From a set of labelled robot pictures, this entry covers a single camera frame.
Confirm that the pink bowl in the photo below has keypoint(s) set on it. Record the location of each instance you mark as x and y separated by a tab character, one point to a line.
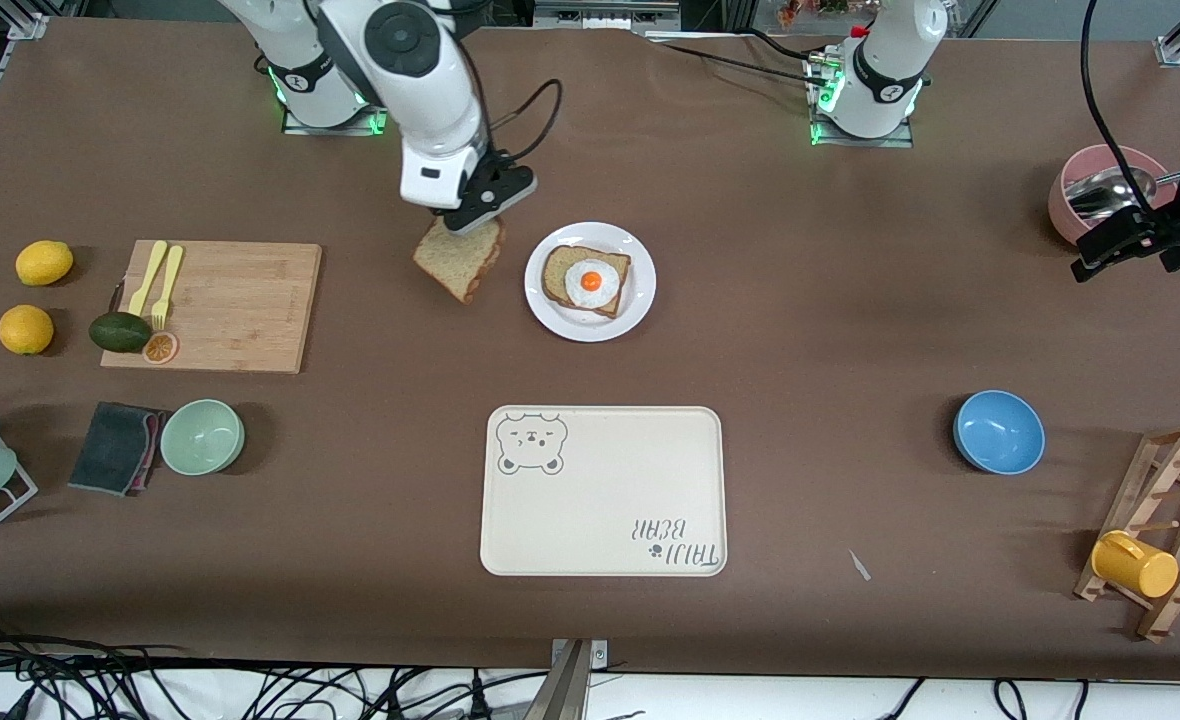
1062	215

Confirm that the aluminium camera mount beam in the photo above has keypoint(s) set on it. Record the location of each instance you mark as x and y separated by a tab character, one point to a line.
565	690

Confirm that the dark green avocado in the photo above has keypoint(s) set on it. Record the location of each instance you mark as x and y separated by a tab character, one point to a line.
120	332

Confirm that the pale green bowl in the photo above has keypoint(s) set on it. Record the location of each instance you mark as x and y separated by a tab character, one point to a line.
202	437

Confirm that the yellow plastic knife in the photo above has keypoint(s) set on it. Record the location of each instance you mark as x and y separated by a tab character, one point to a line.
146	280

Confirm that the plain brown bread slice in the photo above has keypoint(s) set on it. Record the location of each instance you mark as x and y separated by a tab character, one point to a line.
455	262

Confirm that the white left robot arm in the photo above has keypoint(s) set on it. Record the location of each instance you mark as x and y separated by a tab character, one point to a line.
885	70

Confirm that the grey folded cloth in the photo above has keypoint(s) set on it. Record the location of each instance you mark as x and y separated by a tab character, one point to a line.
110	448

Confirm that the wooden cutting board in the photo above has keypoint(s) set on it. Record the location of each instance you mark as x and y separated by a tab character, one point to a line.
240	310

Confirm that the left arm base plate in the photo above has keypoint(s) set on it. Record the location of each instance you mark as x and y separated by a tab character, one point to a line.
900	138

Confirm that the wooden peg mug rack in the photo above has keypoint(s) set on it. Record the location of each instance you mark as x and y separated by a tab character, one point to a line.
1165	470

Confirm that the yellow mug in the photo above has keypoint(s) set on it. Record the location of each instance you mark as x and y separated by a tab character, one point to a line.
1135	565

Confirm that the yellow lemon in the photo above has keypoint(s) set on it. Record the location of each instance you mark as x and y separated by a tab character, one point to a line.
26	330
44	263

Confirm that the blue bowl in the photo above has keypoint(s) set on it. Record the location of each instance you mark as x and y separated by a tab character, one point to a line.
998	432

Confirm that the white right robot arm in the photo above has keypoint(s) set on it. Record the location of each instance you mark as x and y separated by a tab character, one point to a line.
430	90

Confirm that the cream bear print tray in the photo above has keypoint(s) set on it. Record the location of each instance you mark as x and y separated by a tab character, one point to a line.
600	500

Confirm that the white round plate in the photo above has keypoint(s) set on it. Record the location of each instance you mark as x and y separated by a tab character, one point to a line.
640	300

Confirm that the metal ladle spoon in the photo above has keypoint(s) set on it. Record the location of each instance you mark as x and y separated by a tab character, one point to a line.
1100	188

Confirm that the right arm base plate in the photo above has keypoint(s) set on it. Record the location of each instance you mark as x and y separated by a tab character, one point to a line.
300	125

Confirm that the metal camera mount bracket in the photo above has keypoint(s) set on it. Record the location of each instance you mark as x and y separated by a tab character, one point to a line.
598	655

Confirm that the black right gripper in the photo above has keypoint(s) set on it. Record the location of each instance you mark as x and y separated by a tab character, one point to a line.
438	211

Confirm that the grey tape scrap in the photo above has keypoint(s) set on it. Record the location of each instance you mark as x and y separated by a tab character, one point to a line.
859	565

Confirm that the orange slice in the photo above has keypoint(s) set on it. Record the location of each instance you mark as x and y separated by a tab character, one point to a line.
160	348

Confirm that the yellow plastic fork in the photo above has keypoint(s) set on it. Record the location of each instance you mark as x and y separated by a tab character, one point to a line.
165	290

